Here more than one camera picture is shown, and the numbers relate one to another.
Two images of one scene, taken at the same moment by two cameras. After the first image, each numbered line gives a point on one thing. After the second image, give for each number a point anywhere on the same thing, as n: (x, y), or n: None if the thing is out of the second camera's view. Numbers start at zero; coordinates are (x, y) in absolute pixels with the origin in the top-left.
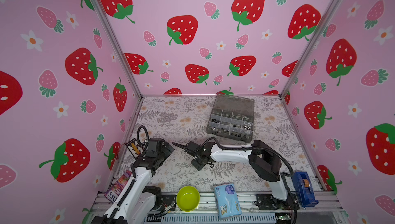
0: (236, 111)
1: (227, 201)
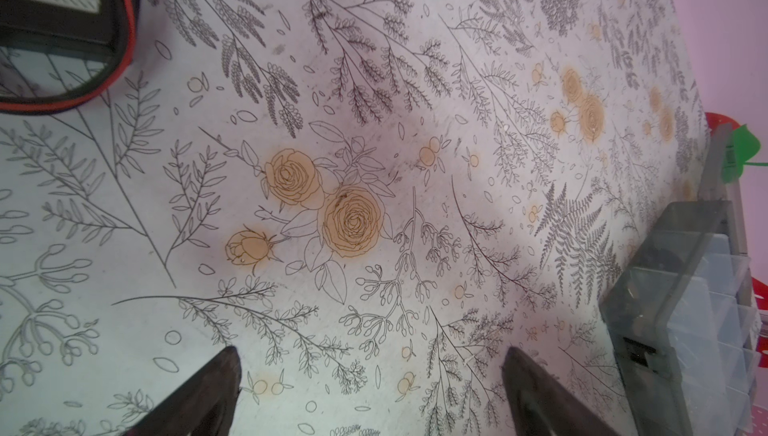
0: (682, 316)
1: None
